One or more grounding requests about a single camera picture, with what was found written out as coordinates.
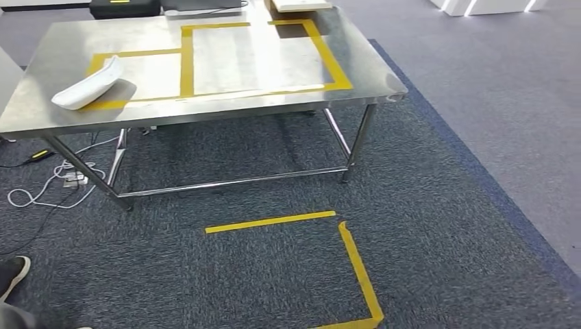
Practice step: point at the straight yellow floor tape strip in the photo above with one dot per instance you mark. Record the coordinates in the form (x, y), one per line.
(272, 221)

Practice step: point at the white lit plinth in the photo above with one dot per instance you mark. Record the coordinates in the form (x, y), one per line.
(490, 6)

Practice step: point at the white flat box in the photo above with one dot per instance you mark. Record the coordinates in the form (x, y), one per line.
(302, 5)

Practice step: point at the white furniture panel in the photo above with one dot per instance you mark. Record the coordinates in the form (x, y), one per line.
(10, 81)

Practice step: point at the cardboard box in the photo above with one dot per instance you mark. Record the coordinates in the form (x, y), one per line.
(268, 4)

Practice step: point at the grey power strip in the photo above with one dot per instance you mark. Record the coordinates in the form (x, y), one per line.
(75, 180)

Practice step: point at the white plastic car part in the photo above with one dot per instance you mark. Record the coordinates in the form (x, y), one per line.
(86, 86)

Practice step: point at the grey laptop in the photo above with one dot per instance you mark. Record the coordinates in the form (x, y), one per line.
(199, 5)

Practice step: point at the stainless steel workbench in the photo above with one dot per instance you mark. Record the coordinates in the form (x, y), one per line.
(254, 59)

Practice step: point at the black carrying case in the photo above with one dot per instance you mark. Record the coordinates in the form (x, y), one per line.
(125, 8)

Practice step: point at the white cabinet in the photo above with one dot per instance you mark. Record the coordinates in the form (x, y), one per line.
(45, 3)

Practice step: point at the yellow tape on workbench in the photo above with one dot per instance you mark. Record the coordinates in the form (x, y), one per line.
(187, 63)

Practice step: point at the yellow floor tape corner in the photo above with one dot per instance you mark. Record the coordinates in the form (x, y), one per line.
(361, 277)

